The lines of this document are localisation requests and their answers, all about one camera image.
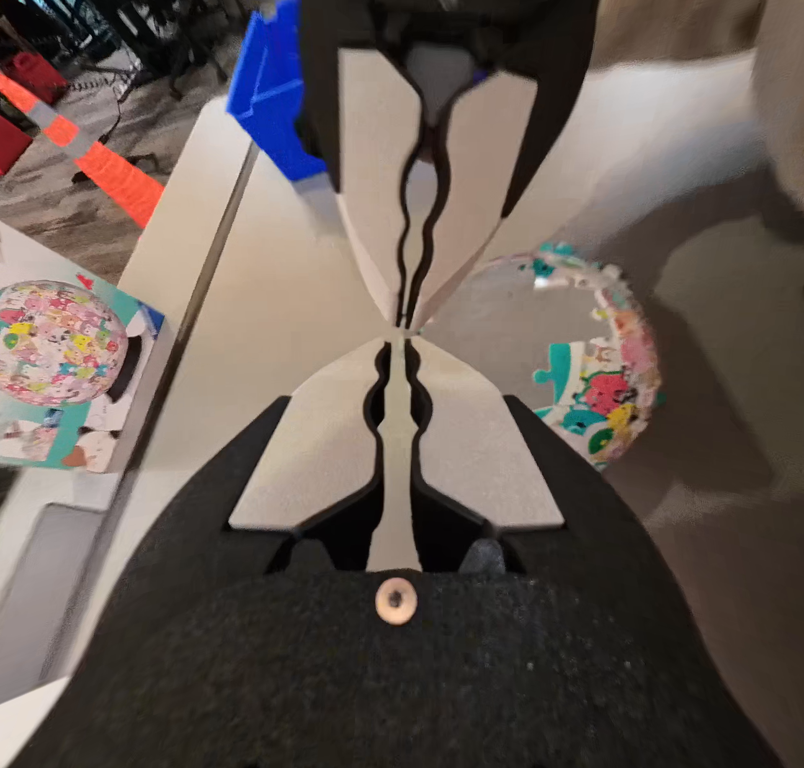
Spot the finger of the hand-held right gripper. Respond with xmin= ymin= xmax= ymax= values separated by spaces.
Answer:
xmin=336 ymin=48 xmax=425 ymax=329
xmin=405 ymin=70 xmax=541 ymax=331

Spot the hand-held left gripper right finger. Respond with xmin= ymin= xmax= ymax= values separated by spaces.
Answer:
xmin=405 ymin=340 xmax=566 ymax=573

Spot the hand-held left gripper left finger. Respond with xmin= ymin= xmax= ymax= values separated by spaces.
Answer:
xmin=228 ymin=340 xmax=387 ymax=572

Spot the colourful puzzle ball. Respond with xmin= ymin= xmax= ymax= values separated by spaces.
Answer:
xmin=433 ymin=242 xmax=663 ymax=473

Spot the teal puzzle box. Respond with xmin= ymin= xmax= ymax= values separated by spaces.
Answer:
xmin=0 ymin=269 xmax=166 ymax=474

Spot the blue plastic bin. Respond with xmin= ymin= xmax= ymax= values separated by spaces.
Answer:
xmin=226 ymin=0 xmax=343 ymax=185

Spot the orange grey striped barrier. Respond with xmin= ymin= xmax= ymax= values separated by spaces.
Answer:
xmin=0 ymin=71 xmax=165 ymax=230

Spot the grey closed laptop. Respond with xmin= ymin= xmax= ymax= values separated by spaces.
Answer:
xmin=0 ymin=501 xmax=111 ymax=687

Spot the red box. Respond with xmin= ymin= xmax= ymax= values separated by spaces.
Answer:
xmin=0 ymin=114 xmax=32 ymax=175
xmin=0 ymin=52 xmax=69 ymax=91

